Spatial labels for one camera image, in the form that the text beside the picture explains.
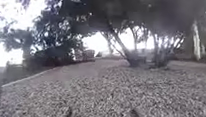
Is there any dark bushy tree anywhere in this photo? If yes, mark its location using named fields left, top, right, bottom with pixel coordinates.
left=0, top=9, right=97, bottom=73

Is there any pale-trunk tree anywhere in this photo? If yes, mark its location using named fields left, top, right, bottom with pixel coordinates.
left=187, top=17, right=206, bottom=62

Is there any multi-trunk tree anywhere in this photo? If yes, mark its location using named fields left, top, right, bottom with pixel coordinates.
left=57, top=0, right=192, bottom=71

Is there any robot's own part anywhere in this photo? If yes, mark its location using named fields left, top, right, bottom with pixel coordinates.
left=58, top=106, right=73, bottom=117
left=129, top=109, right=147, bottom=117

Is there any pale concrete kerb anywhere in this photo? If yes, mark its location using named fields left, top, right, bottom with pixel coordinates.
left=1, top=63, right=60, bottom=91

